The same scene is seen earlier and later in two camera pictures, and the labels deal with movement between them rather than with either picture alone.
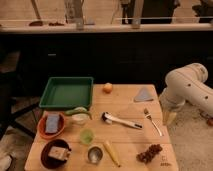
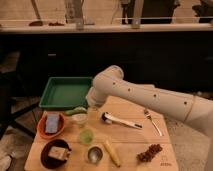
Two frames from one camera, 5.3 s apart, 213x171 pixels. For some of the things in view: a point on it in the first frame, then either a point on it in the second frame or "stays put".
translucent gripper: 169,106 → 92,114
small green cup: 86,136 stays put
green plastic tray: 67,92 stays put
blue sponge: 52,122 stays put
